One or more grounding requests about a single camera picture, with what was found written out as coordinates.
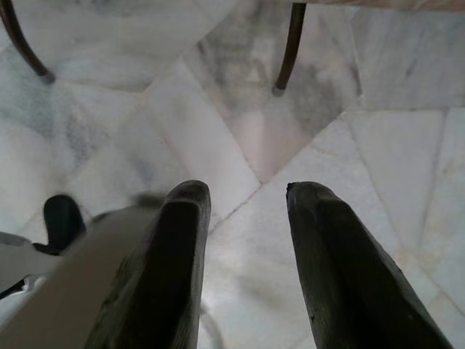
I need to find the robot black foot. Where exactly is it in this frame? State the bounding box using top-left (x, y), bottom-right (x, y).
top-left (33, 194), bottom-right (87, 256)

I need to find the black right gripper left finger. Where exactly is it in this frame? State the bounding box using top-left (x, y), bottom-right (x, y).
top-left (85, 180), bottom-right (212, 349)

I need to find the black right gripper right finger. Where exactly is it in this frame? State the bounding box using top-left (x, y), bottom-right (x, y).
top-left (285, 180), bottom-right (455, 349)

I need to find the dark curved chair leg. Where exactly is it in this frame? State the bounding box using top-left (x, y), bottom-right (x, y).
top-left (0, 0), bottom-right (56, 83)
top-left (273, 2), bottom-right (307, 97)

